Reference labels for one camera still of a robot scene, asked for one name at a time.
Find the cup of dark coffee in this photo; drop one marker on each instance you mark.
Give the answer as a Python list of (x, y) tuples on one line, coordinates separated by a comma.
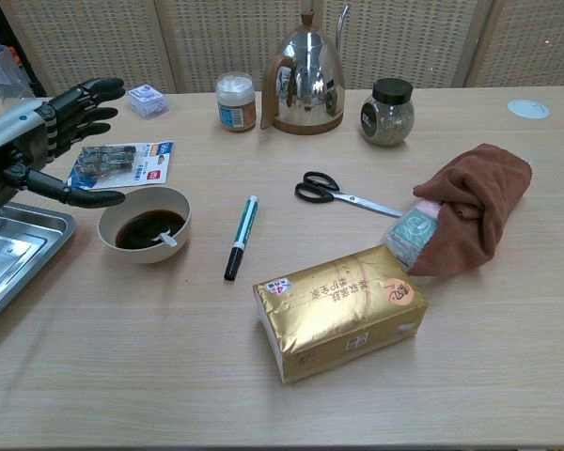
[(141, 253)]

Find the gold tissue pack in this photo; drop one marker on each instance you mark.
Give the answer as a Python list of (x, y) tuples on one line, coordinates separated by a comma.
[(338, 305)]

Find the white lidded brown jar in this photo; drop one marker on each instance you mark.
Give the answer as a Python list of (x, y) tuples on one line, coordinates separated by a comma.
[(236, 105)]

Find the clear wrapped tissue pack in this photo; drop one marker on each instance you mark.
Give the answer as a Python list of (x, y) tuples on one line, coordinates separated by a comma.
[(409, 235)]

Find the white plastic spoon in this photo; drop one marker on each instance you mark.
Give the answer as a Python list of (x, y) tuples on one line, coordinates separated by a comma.
[(169, 241)]

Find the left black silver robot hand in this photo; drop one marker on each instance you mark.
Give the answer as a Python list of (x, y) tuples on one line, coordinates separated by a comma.
[(14, 136)]

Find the steel gooseneck kettle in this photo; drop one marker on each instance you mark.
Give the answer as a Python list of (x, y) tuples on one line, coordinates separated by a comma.
[(305, 80)]

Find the small clear plastic box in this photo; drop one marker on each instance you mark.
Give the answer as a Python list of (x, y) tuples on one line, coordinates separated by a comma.
[(146, 100)]

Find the black lidded glass jar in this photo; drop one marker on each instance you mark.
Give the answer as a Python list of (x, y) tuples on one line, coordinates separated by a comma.
[(387, 117)]

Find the wooden woven screen panel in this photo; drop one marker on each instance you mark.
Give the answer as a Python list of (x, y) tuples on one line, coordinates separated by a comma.
[(89, 37), (531, 37), (225, 37), (404, 37)]

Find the green white marker pen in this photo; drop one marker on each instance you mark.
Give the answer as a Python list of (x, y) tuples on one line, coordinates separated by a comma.
[(242, 235)]

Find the clear plastic water bottle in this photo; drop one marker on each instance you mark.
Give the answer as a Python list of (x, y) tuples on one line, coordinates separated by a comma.
[(0, 70)]

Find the brown towel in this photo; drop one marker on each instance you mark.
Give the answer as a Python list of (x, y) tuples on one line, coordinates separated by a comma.
[(479, 197)]

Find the stainless steel tray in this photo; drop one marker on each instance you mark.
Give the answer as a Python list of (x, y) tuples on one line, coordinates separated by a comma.
[(23, 263)]

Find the binder clip blister pack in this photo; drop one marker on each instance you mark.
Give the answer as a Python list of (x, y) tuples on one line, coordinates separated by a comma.
[(150, 160)]

